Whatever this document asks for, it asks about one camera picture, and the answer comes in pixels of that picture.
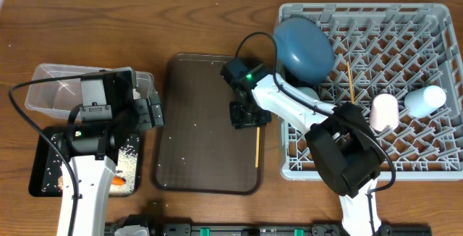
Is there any white rice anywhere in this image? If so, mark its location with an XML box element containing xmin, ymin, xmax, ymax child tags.
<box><xmin>41</xmin><ymin>134</ymin><xmax>141</xmax><ymax>196</ymax></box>

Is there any orange carrot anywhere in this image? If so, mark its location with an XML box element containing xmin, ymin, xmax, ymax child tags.
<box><xmin>111</xmin><ymin>176</ymin><xmax>125</xmax><ymax>186</ymax></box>

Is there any dark blue plate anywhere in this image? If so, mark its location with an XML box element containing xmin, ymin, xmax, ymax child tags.
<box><xmin>273</xmin><ymin>17</ymin><xmax>335</xmax><ymax>85</ymax></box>

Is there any wooden chopstick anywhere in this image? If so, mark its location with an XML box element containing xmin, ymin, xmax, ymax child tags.
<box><xmin>255</xmin><ymin>127</ymin><xmax>260</xmax><ymax>168</ymax></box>
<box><xmin>347</xmin><ymin>62</ymin><xmax>355</xmax><ymax>104</ymax></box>

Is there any pink cup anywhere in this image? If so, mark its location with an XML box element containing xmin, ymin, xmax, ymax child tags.
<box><xmin>369</xmin><ymin>93</ymin><xmax>399</xmax><ymax>132</ymax></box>

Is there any light blue cup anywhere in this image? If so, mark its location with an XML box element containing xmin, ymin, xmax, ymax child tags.
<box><xmin>404</xmin><ymin>85</ymin><xmax>446</xmax><ymax>118</ymax></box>

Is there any brown food scrap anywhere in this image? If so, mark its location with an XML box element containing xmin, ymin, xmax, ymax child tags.
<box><xmin>57</xmin><ymin>176</ymin><xmax>64</xmax><ymax>190</ymax></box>

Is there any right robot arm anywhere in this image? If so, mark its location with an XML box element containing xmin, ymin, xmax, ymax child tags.
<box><xmin>220</xmin><ymin>57</ymin><xmax>391</xmax><ymax>235</ymax></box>

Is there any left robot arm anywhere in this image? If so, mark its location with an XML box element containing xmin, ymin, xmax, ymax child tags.
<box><xmin>54</xmin><ymin>67</ymin><xmax>164</xmax><ymax>235</ymax></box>

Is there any black waste tray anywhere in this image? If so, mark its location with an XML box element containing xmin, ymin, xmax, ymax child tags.
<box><xmin>28</xmin><ymin>126</ymin><xmax>142</xmax><ymax>198</ymax></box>

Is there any grey dishwasher rack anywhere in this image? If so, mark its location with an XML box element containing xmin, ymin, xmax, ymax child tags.
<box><xmin>277</xmin><ymin>3</ymin><xmax>462</xmax><ymax>181</ymax></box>

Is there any brown serving tray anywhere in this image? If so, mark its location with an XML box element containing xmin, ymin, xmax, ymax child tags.
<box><xmin>150</xmin><ymin>54</ymin><xmax>265</xmax><ymax>195</ymax></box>

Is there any clear plastic bin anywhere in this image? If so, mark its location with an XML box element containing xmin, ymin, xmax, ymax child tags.
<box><xmin>25</xmin><ymin>64</ymin><xmax>158</xmax><ymax>122</ymax></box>

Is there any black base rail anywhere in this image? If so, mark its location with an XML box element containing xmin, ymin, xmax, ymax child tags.
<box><xmin>104</xmin><ymin>222</ymin><xmax>433</xmax><ymax>236</ymax></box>

